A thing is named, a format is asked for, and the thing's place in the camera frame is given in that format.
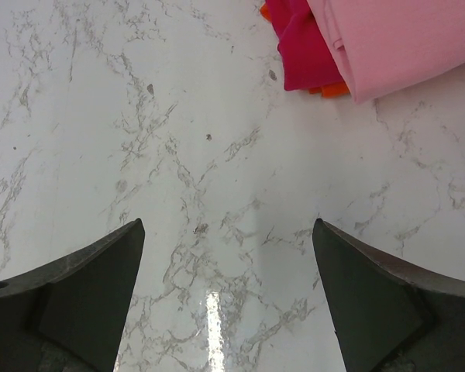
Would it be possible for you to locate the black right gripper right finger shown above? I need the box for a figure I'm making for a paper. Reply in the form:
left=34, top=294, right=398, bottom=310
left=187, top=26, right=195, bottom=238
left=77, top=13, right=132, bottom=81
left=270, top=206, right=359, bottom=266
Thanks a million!
left=312, top=219, right=465, bottom=371

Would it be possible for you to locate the light pink folded t-shirt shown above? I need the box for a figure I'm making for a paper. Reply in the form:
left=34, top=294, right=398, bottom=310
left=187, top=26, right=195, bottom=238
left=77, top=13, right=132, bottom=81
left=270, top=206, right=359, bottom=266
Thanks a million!
left=308, top=1, right=465, bottom=103

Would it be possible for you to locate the magenta red folded t-shirt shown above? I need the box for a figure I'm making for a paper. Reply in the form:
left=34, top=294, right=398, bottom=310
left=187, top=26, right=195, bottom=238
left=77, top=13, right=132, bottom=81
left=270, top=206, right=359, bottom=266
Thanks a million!
left=263, top=0, right=346, bottom=92

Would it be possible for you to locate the orange folded t-shirt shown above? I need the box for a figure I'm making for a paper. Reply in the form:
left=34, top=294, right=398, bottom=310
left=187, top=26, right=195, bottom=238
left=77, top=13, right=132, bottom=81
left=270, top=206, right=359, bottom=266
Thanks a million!
left=260, top=4, right=350, bottom=98

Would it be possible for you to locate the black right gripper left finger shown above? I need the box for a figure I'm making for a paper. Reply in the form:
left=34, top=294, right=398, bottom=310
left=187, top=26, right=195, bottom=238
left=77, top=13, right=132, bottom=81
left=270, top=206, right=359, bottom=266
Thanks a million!
left=0, top=219, right=145, bottom=371

